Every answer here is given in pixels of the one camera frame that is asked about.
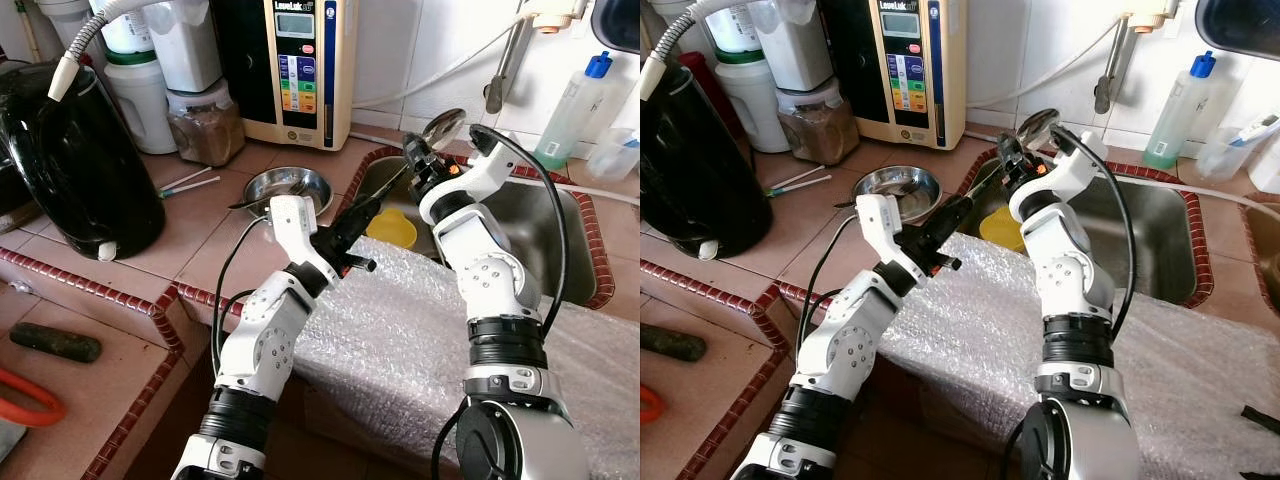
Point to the yellow plastic bowl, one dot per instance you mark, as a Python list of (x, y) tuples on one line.
[(392, 230), (1000, 232)]

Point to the steel ladle spoon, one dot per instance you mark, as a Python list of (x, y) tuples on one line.
[(1038, 125), (445, 128)]

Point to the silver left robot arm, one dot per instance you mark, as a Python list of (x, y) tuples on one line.
[(850, 340), (265, 340)]

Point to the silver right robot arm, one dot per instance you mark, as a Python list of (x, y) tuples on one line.
[(490, 285), (1075, 285)]

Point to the small steel bowl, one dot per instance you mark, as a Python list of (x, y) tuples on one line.
[(905, 185), (300, 185)]

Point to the steel fork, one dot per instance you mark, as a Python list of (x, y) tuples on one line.
[(865, 200), (260, 202)]

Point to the clear bubble wrap sheet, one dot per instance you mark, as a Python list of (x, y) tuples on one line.
[(400, 340), (990, 330)]

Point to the steel sink basin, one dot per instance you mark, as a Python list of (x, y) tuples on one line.
[(530, 215), (1160, 230), (1265, 240)]

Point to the steel faucet spout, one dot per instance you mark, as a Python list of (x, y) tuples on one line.
[(505, 70), (1110, 70)]

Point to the beige water ionizer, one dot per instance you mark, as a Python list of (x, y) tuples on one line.
[(300, 80), (905, 80)]

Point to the green-tipped white stick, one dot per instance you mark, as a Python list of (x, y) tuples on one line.
[(800, 186), (195, 187)]

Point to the clear bottle with blue cap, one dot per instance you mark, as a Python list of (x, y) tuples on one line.
[(570, 115), (1180, 115)]

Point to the jar of brown powder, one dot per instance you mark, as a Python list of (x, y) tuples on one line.
[(820, 130), (208, 130)]

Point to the clear plastic cup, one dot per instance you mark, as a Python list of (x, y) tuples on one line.
[(1222, 155), (612, 155)]

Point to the cream faucet diverter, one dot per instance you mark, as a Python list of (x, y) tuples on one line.
[(1148, 15), (550, 15)]

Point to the white plastic container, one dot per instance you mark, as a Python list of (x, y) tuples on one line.
[(800, 50), (190, 50)]

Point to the black electric kettle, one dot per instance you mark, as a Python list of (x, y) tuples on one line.
[(700, 170), (85, 165)]

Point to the black pan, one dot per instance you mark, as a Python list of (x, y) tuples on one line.
[(618, 20), (1240, 25)]

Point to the toothbrush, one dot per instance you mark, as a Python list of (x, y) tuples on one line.
[(1258, 130)]

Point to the white plastic bottle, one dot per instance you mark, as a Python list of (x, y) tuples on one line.
[(1268, 165)]

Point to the dark green oblong object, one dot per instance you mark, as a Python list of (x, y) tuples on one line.
[(675, 343), (55, 342)]

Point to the red plastic container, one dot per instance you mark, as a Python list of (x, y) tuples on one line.
[(705, 90)]

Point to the orange plastic object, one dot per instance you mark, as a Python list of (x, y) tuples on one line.
[(50, 405), (653, 405)]

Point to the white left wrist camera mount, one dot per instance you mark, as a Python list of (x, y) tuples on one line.
[(880, 225), (292, 225)]

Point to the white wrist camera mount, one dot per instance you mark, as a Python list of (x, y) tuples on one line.
[(490, 175), (1075, 165), (880, 225), (292, 225)]

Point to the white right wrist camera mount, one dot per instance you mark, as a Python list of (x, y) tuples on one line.
[(490, 175), (1075, 165)]

